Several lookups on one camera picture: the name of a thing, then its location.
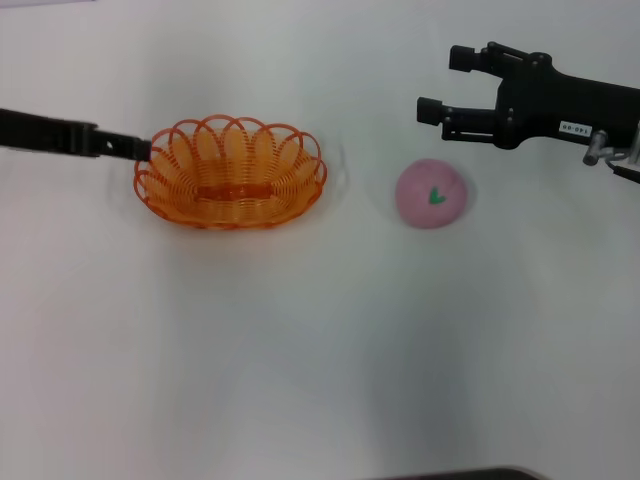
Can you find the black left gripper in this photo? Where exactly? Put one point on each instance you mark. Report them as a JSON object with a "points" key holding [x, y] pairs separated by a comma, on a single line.
{"points": [[45, 132]]}

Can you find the orange plastic woven basket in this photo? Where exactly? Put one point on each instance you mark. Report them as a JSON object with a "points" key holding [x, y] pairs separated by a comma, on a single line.
{"points": [[230, 205]]}

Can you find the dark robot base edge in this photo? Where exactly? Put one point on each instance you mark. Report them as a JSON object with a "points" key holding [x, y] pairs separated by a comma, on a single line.
{"points": [[470, 475]]}

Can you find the pink peach with green leaf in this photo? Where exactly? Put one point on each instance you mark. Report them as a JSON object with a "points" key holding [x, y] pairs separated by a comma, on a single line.
{"points": [[420, 200]]}

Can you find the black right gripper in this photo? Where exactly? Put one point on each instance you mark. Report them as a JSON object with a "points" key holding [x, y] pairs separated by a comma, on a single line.
{"points": [[540, 110]]}

